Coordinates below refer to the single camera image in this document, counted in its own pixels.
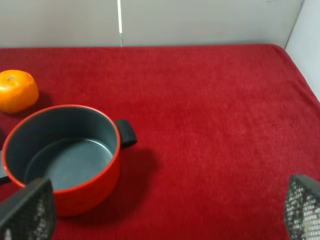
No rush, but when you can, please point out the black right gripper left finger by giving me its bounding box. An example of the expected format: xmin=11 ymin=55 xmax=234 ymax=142
xmin=0 ymin=178 xmax=57 ymax=240

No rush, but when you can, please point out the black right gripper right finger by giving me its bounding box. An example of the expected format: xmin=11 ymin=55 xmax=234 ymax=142
xmin=284 ymin=174 xmax=320 ymax=240

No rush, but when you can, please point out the red pot with black handles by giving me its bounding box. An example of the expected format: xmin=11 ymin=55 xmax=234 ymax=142
xmin=0 ymin=104 xmax=138 ymax=217

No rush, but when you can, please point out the orange mandarin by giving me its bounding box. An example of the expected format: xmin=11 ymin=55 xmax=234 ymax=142
xmin=0 ymin=69 xmax=39 ymax=114

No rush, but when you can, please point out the red tablecloth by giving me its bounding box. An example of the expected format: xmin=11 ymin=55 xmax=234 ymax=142
xmin=0 ymin=44 xmax=320 ymax=240

